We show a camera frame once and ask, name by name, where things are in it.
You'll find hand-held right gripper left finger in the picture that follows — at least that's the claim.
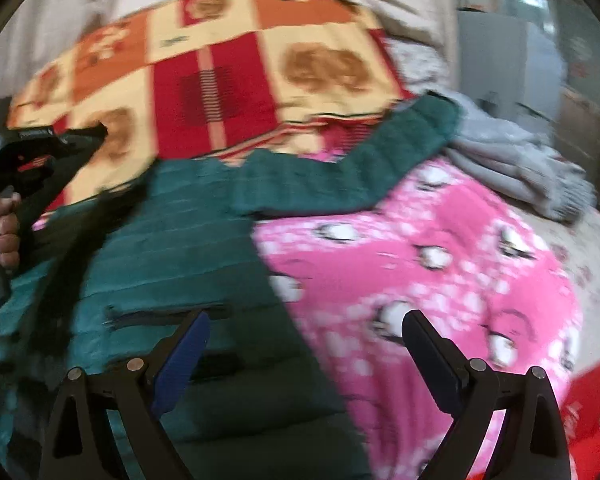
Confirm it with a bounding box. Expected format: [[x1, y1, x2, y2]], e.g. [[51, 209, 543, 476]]
[[39, 309, 212, 480]]

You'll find grey cloth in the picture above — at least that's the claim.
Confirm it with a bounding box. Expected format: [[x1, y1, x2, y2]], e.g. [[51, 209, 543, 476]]
[[442, 91, 597, 223]]

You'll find red packet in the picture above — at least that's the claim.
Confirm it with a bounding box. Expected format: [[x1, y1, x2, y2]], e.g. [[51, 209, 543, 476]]
[[560, 355, 600, 480]]

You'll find green quilted jacket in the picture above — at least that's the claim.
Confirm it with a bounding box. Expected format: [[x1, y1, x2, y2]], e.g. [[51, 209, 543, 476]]
[[0, 91, 465, 480]]

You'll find pink printed blanket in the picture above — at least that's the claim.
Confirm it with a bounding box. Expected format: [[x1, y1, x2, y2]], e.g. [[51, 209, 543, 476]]
[[0, 157, 583, 480]]

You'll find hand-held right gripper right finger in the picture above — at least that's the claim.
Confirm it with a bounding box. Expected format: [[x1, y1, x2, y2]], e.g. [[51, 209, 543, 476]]
[[401, 310, 572, 480]]

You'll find person's left hand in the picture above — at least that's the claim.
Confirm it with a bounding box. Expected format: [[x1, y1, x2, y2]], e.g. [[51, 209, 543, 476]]
[[0, 192, 23, 277]]

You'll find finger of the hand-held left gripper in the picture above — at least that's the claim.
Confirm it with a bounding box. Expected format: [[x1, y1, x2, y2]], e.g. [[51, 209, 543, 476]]
[[55, 124, 108, 161]]

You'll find white cabinet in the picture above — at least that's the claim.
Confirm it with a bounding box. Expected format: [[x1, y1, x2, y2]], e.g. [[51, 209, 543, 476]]
[[457, 9, 566, 126]]

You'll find red and yellow checked blanket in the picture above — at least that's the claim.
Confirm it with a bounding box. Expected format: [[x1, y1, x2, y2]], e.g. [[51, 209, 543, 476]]
[[6, 0, 415, 211]]

